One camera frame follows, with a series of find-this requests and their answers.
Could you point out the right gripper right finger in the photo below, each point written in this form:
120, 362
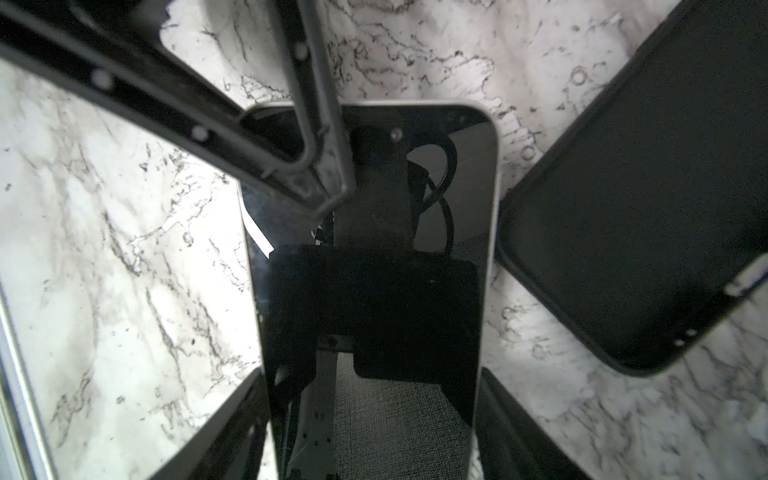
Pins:
511, 444

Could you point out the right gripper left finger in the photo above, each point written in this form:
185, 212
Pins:
230, 444

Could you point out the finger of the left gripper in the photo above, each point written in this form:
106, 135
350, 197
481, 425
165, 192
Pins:
110, 53

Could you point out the black smartphone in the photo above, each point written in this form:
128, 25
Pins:
370, 317

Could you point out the black phone case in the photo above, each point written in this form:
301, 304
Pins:
633, 223

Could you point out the aluminium front rail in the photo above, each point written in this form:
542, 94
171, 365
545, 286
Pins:
25, 453

